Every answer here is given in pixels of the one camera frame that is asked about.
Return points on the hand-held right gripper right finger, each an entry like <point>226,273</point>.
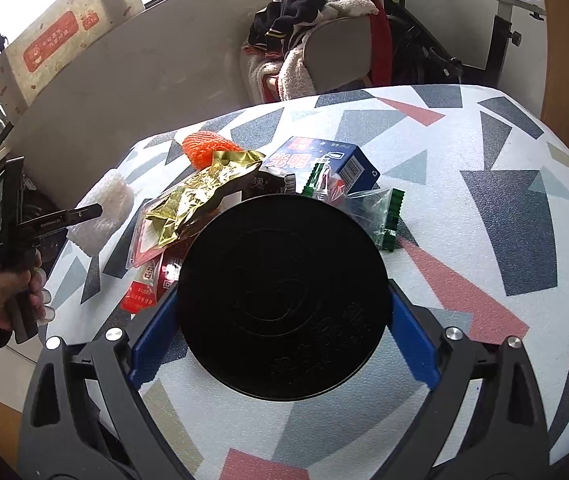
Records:
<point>414,345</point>

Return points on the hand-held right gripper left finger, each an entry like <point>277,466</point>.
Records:
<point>154,345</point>

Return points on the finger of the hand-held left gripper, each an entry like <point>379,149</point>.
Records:
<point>13,195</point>
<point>64,216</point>

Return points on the white foam fruit net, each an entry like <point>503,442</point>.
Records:
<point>102,210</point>

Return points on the red round packet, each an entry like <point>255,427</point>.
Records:
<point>157,277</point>

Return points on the clear red-printed plastic packet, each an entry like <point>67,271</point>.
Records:
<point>142,245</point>

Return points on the gold foil snack bag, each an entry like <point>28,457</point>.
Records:
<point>194,200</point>

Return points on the clear green-edged wrapper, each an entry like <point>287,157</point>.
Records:
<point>382,217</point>

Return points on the black round lid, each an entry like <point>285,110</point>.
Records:
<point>284,300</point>

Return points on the orange foam fruit net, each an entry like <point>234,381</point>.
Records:
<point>207,149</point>

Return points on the small clear green wrapper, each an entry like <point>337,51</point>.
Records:
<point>317,180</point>

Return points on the black snack packet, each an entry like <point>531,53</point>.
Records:
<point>269,184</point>

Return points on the blue carton box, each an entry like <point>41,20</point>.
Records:
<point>324,160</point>

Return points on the patterned geometric tablecloth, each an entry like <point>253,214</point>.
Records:
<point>489,200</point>

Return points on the cardboard panel with red print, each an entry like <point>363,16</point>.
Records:
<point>64,35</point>

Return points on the white fleecy blanket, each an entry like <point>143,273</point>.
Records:
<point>294,77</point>

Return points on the black exercise bike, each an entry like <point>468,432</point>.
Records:
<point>434,55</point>

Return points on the beige chair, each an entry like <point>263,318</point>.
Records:
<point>337,52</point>

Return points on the black garment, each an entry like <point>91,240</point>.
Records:
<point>289,12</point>

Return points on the red garment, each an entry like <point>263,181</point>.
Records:
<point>382,40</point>

